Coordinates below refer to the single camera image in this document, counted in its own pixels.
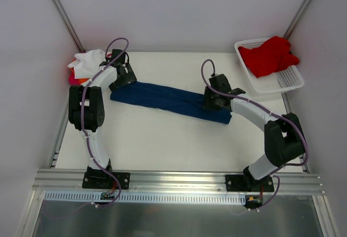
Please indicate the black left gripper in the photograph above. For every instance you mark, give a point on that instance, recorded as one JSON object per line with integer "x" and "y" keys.
{"x": 126, "y": 77}

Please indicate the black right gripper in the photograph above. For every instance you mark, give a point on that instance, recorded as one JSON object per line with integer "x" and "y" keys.
{"x": 212, "y": 101}

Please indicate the blue cartoon print t-shirt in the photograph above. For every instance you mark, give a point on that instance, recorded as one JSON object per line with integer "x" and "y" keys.
{"x": 169, "y": 99}

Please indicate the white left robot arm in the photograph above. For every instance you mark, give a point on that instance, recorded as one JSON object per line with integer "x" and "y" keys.
{"x": 86, "y": 106}

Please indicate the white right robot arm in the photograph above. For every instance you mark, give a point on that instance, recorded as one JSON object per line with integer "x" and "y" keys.
{"x": 283, "y": 137}

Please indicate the orange folded t-shirt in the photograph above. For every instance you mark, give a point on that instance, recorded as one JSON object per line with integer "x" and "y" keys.
{"x": 76, "y": 81}

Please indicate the pink folded t-shirt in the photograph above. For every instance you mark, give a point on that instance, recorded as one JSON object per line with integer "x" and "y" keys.
{"x": 73, "y": 78}

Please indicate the red t-shirt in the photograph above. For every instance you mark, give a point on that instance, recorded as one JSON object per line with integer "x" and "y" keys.
{"x": 274, "y": 55}

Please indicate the white perforated plastic basket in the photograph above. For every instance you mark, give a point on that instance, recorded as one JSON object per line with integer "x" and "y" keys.
{"x": 278, "y": 82}

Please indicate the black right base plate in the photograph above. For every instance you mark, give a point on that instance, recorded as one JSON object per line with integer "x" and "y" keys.
{"x": 243, "y": 183}

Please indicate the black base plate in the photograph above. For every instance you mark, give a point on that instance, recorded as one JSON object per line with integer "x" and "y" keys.
{"x": 243, "y": 183}
{"x": 97, "y": 179}

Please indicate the left aluminium frame post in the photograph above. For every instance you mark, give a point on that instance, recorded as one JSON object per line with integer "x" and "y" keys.
{"x": 68, "y": 25}

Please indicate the aluminium frame post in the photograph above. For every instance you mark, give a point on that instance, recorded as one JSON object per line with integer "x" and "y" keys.
{"x": 296, "y": 18}
{"x": 68, "y": 25}

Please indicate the white slotted cable duct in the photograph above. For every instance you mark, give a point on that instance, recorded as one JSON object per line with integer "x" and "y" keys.
{"x": 85, "y": 196}

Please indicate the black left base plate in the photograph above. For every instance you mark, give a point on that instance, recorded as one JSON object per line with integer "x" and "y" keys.
{"x": 97, "y": 179}

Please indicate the right aluminium frame post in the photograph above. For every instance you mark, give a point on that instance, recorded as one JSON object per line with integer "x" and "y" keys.
{"x": 296, "y": 18}

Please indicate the aluminium mounting rail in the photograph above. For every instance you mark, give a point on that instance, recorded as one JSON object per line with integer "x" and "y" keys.
{"x": 182, "y": 182}

